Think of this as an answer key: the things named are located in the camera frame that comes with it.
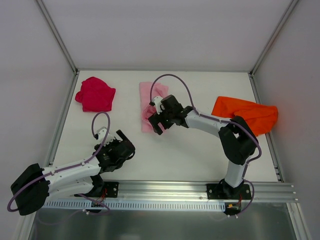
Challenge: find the pink t shirt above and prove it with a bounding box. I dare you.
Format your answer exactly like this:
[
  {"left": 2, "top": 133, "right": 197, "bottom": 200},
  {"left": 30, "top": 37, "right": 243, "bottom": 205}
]
[{"left": 139, "top": 82, "right": 169, "bottom": 133}]

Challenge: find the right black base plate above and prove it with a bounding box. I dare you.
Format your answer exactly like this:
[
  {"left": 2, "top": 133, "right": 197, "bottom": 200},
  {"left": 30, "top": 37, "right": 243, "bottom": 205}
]
[{"left": 206, "top": 183, "right": 252, "bottom": 200}]

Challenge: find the red t shirt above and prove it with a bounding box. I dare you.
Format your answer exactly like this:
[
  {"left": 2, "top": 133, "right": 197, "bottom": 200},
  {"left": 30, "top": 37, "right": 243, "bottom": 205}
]
[{"left": 74, "top": 76, "right": 116, "bottom": 113}]

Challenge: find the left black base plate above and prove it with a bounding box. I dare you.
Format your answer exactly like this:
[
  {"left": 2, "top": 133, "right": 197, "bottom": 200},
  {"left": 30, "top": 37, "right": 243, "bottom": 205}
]
[{"left": 92, "top": 181, "right": 119, "bottom": 199}]

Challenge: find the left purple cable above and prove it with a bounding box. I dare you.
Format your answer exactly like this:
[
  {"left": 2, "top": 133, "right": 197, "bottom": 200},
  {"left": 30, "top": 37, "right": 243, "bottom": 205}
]
[{"left": 6, "top": 111, "right": 111, "bottom": 217}]

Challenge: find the aluminium frame post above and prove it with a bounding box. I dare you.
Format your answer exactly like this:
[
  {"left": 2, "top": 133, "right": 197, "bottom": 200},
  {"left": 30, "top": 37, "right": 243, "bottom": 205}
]
[
  {"left": 248, "top": 0, "right": 300, "bottom": 75},
  {"left": 34, "top": 0, "right": 78, "bottom": 75}
]

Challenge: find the right aluminium side rail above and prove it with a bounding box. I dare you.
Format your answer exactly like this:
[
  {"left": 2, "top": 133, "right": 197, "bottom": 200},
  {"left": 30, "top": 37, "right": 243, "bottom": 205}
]
[{"left": 248, "top": 72, "right": 284, "bottom": 183}]

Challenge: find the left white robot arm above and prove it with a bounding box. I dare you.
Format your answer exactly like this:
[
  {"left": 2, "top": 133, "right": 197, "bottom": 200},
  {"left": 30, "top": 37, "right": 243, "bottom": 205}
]
[{"left": 10, "top": 128, "right": 136, "bottom": 216}]

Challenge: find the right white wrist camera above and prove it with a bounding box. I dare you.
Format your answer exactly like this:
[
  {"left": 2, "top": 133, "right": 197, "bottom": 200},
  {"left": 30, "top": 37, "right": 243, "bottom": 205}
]
[{"left": 149, "top": 96, "right": 164, "bottom": 115}]

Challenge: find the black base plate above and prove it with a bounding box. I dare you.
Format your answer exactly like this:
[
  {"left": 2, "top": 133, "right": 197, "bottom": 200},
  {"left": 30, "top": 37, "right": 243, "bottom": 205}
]
[
  {"left": 92, "top": 181, "right": 119, "bottom": 199},
  {"left": 206, "top": 183, "right": 252, "bottom": 200}
]

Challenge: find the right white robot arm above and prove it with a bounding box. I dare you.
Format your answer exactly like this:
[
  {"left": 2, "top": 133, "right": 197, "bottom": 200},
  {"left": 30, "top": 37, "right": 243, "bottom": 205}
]
[{"left": 148, "top": 95, "right": 259, "bottom": 199}]

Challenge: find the left aluminium side rail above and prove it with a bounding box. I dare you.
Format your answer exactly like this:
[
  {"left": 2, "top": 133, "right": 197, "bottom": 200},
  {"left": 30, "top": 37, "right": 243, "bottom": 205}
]
[{"left": 42, "top": 70, "right": 80, "bottom": 167}]

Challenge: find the white slotted cable duct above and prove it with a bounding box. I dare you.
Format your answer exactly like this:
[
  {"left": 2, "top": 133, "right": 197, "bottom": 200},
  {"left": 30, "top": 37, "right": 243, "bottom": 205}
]
[{"left": 43, "top": 199, "right": 226, "bottom": 212}]

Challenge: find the right aluminium frame post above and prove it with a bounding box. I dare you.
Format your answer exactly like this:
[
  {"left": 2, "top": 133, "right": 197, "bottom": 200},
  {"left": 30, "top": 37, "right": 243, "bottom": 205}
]
[{"left": 248, "top": 0, "right": 300, "bottom": 75}]

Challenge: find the aluminium side rail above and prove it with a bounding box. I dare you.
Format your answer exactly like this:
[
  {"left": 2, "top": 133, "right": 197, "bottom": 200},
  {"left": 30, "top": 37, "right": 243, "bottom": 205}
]
[
  {"left": 42, "top": 70, "right": 80, "bottom": 167},
  {"left": 248, "top": 72, "right": 284, "bottom": 183}
]

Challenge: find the orange t shirt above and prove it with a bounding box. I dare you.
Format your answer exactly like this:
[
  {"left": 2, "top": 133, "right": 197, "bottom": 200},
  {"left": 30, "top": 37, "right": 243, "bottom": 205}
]
[{"left": 211, "top": 96, "right": 278, "bottom": 136}]

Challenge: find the aluminium front rail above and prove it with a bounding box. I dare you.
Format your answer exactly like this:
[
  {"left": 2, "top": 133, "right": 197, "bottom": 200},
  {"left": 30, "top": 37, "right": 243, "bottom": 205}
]
[{"left": 27, "top": 178, "right": 299, "bottom": 202}]

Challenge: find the left aluminium frame post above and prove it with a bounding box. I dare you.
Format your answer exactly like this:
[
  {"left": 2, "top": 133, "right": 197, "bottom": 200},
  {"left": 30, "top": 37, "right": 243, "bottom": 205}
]
[{"left": 34, "top": 0, "right": 78, "bottom": 75}]

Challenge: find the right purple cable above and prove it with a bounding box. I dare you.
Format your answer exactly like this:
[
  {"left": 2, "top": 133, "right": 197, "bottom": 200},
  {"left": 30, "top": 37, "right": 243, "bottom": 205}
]
[{"left": 148, "top": 73, "right": 262, "bottom": 216}]

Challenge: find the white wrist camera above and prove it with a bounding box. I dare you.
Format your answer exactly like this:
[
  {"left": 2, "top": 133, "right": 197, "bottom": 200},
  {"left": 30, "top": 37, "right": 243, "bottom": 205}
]
[
  {"left": 149, "top": 96, "right": 164, "bottom": 115},
  {"left": 93, "top": 126, "right": 108, "bottom": 143}
]

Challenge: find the purple cable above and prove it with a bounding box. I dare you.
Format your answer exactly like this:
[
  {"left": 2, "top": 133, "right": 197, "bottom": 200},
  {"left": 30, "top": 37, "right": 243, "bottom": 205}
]
[
  {"left": 6, "top": 111, "right": 111, "bottom": 217},
  {"left": 148, "top": 73, "right": 262, "bottom": 216}
]

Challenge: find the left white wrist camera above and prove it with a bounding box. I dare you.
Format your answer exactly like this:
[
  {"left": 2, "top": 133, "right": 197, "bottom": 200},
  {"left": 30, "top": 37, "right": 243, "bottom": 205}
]
[{"left": 93, "top": 126, "right": 108, "bottom": 143}]

